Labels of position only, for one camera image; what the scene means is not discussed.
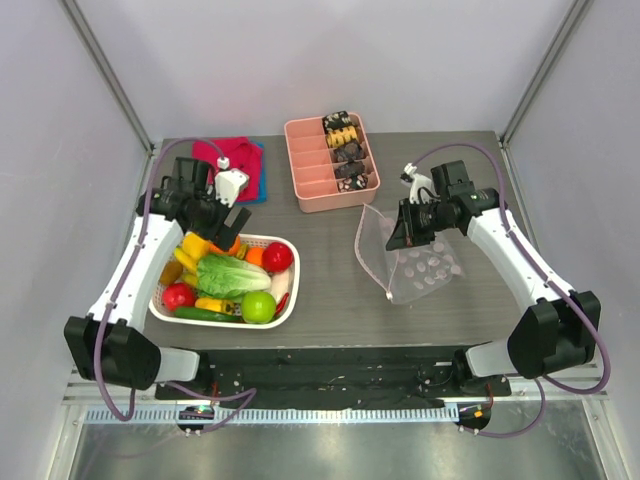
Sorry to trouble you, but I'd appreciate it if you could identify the clear zip top bag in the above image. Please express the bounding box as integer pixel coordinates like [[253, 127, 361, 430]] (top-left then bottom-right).
[[354, 205, 464, 305]]

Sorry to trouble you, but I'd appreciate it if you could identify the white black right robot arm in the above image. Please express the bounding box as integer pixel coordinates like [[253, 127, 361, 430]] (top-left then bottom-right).
[[386, 161, 601, 395]]

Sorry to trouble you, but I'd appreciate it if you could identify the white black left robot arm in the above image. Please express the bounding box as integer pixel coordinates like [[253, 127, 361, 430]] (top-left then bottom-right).
[[64, 157, 251, 399]]

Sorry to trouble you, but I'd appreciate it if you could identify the blue folded cloth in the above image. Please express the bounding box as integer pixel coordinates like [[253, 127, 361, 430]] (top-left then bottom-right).
[[234, 138, 267, 204]]

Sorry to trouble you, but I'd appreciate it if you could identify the yellow toy bell pepper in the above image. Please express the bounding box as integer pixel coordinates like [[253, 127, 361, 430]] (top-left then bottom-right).
[[181, 232, 210, 262]]

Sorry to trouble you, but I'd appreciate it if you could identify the small orange toy fruit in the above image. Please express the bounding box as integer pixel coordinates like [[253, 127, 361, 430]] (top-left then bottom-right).
[[244, 247, 264, 267]]

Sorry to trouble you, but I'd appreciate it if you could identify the green toy lettuce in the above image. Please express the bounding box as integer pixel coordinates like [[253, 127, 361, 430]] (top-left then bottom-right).
[[196, 254, 271, 299]]

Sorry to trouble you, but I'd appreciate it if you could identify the yellow toy banana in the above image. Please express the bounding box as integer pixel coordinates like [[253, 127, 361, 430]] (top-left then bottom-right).
[[173, 247, 198, 275]]

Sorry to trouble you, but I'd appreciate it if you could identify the black pink dotted sock roll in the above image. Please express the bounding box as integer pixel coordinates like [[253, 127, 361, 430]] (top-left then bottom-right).
[[337, 174, 369, 193]]

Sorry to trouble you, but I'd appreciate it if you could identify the red toy apple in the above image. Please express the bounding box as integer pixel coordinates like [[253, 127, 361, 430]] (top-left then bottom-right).
[[262, 242, 294, 273]]

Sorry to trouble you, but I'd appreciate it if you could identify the magenta folded cloth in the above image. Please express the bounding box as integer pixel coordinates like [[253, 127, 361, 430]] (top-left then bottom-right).
[[191, 137, 266, 204]]

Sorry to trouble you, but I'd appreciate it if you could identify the black brown sock roll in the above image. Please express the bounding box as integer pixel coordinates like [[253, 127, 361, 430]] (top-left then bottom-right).
[[334, 161, 366, 180]]

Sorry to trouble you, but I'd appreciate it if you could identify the white toy radish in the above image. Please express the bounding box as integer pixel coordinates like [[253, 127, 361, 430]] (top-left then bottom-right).
[[269, 270, 291, 302]]

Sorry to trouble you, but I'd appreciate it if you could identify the red toy tomato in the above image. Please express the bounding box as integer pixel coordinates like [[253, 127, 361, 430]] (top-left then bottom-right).
[[162, 283, 197, 312]]

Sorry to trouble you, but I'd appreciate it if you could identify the dark brown sock roll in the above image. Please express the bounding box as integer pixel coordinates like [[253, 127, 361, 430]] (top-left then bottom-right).
[[334, 141, 366, 163]]

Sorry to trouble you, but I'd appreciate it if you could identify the green toy apple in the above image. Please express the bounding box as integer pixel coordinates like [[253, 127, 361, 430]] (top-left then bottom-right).
[[241, 291, 277, 324]]

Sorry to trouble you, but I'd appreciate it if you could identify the green toy cucumber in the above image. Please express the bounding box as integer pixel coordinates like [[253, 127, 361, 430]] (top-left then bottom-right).
[[173, 307, 243, 323]]

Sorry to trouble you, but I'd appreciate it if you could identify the pink divided organizer tray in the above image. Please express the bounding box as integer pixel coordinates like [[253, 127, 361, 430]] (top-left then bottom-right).
[[284, 111, 381, 213]]

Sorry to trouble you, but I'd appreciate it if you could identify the red toy chili pepper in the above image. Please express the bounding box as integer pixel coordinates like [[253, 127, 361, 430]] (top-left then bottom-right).
[[275, 293, 290, 315]]

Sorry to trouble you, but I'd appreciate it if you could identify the yellow black sock roll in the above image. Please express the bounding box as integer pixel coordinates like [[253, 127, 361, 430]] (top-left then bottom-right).
[[325, 126, 359, 149]]

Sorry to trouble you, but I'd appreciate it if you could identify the black patterned sock roll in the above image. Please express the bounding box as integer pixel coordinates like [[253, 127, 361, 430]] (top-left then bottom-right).
[[322, 110, 352, 132]]

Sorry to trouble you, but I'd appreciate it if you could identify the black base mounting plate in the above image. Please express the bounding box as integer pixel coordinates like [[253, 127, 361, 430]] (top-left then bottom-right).
[[186, 346, 511, 410]]

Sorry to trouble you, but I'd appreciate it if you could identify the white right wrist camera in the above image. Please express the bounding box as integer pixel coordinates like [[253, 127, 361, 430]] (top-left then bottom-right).
[[400, 163, 435, 204]]

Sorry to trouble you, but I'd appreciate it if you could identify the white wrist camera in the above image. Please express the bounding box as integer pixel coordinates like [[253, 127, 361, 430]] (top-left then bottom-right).
[[400, 163, 435, 204], [214, 157, 249, 208]]

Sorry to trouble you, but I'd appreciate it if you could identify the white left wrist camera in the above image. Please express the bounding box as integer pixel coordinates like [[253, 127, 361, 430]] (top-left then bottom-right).
[[214, 157, 249, 208]]

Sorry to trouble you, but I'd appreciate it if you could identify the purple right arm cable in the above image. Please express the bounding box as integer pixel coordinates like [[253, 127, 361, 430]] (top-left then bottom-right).
[[408, 141, 612, 439]]

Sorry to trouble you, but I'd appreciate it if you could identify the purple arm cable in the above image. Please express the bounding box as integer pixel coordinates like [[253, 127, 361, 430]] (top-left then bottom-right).
[[93, 137, 259, 459], [408, 141, 612, 439]]

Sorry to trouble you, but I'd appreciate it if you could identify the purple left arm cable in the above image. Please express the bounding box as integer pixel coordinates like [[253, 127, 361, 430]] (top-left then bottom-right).
[[93, 137, 259, 459]]

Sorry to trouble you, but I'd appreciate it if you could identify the perforated metal cable tray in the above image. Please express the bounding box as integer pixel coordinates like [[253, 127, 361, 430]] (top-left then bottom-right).
[[83, 405, 461, 425]]

